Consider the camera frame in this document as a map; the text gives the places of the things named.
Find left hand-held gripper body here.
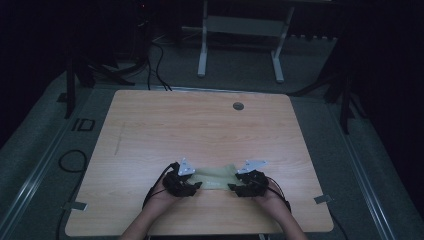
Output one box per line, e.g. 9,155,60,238
161,157,198,198

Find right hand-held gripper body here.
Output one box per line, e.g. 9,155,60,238
236,159,270,198

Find beige cloth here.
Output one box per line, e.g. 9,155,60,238
187,164,248,191

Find person's left hand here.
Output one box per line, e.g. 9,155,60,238
146,181,188,215

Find person's right hand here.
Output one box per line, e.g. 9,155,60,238
254,187,291,220

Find grey tape strip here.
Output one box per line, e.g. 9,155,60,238
313,194,333,205
63,201,89,212

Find black metal stand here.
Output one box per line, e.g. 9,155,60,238
57,49,136,120
289,33,368,135

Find right hand-held gripper cable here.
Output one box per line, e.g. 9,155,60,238
265,177,293,214

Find metal floor rail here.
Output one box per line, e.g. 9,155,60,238
0,114,76,236
328,99,399,240

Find black floor cables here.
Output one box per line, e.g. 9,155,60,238
145,39,173,92

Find white desk frame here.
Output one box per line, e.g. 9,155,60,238
197,0,296,84

